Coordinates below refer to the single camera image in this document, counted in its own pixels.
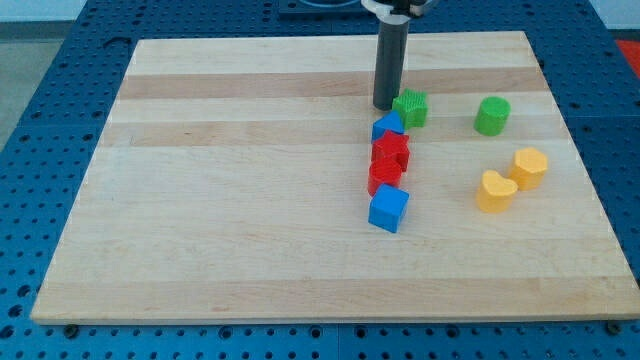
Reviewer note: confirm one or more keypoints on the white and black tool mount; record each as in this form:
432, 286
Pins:
398, 11

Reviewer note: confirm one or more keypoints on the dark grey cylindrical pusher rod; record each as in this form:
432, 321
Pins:
391, 46

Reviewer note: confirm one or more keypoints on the green star block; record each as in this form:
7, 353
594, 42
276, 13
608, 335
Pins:
412, 107

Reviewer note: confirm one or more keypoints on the red star block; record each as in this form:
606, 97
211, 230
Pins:
394, 146

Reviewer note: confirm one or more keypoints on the blue triangle block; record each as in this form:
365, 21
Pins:
389, 122

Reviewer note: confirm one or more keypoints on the green cylinder block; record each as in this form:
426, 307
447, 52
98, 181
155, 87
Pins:
492, 116

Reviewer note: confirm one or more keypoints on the red cylinder block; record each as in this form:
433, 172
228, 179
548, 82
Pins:
383, 171

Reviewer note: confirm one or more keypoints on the blue cube block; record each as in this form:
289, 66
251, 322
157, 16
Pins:
387, 207

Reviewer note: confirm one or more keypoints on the yellow heart block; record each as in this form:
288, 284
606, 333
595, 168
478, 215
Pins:
495, 193

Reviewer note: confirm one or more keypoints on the yellow hexagon block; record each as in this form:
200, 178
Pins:
528, 168

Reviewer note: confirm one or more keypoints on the light wooden board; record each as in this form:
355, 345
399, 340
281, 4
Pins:
229, 185

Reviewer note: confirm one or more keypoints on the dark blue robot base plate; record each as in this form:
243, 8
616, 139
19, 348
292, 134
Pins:
323, 10

